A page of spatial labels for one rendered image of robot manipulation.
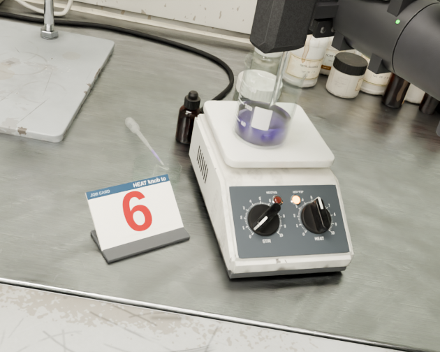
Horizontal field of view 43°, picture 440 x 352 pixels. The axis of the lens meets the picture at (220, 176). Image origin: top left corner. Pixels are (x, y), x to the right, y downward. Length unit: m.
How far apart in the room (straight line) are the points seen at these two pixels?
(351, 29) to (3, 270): 0.36
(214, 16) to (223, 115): 0.44
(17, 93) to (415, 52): 0.53
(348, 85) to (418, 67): 0.52
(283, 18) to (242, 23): 0.62
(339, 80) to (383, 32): 0.50
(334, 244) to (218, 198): 0.12
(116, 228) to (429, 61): 0.32
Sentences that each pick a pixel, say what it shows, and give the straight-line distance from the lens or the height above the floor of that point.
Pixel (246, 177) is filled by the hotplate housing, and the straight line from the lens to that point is 0.56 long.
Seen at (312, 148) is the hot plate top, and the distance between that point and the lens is 0.59.
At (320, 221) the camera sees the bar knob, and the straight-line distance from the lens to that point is 0.55.
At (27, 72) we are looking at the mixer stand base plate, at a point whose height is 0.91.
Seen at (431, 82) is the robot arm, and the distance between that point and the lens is 0.40.
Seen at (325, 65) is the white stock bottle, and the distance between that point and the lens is 0.98.
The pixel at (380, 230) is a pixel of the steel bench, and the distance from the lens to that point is 0.67.
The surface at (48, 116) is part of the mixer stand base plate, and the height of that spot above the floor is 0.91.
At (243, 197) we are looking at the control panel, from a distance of 0.54.
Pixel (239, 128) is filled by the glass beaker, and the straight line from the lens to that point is 0.57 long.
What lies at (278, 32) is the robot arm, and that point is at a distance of 0.41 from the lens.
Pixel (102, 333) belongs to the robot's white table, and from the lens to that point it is 0.49.
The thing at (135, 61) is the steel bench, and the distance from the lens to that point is 0.90.
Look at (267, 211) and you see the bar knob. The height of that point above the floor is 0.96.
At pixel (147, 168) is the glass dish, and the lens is 0.66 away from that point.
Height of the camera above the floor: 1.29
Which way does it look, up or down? 36 degrees down
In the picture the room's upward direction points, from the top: 12 degrees clockwise
